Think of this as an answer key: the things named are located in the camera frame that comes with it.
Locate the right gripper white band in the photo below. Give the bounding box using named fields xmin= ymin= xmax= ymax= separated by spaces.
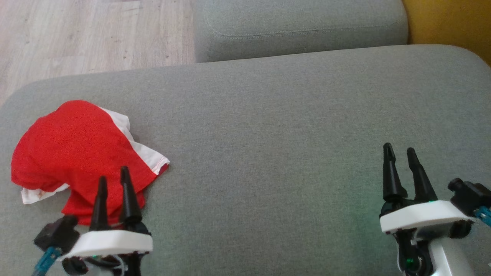
xmin=379 ymin=143 xmax=474 ymax=276

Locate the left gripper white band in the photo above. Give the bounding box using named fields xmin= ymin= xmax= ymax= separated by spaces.
xmin=61 ymin=166 xmax=153 ymax=276

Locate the red and white garment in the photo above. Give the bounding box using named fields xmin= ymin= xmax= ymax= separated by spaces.
xmin=11 ymin=100 xmax=170 ymax=227

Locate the large grey sofa seat cushion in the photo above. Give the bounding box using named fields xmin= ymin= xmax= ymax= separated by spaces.
xmin=0 ymin=44 xmax=491 ymax=276

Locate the small grey sofa cushion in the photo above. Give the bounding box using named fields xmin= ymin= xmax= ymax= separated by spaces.
xmin=194 ymin=0 xmax=409 ymax=64

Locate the right camera cable blue plug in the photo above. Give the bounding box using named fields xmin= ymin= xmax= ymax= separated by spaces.
xmin=475 ymin=206 xmax=491 ymax=227

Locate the camera cable blue plug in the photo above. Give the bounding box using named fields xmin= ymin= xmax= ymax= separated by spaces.
xmin=475 ymin=206 xmax=491 ymax=227
xmin=31 ymin=246 xmax=63 ymax=276

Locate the left camera cable blue plug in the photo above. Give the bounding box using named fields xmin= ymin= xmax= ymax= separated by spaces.
xmin=31 ymin=246 xmax=63 ymax=276

